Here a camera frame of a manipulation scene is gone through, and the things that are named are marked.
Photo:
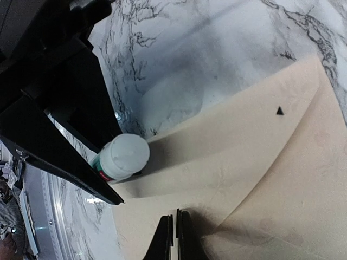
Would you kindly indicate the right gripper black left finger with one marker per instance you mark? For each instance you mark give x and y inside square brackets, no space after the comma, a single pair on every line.
[162,241]

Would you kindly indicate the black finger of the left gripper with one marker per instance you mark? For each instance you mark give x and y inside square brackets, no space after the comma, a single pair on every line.
[30,136]

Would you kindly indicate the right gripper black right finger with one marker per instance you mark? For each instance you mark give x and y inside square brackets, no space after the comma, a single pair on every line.
[189,245]

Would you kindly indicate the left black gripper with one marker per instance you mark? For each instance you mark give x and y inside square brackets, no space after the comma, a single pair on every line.
[38,36]

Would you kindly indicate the small green white sticker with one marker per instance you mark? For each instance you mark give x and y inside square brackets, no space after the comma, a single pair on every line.
[119,159]

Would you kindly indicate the person in striped shirt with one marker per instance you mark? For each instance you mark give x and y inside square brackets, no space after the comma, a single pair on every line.
[14,245]

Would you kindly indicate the aluminium front rail frame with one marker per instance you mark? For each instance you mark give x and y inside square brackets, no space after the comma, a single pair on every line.
[43,215]

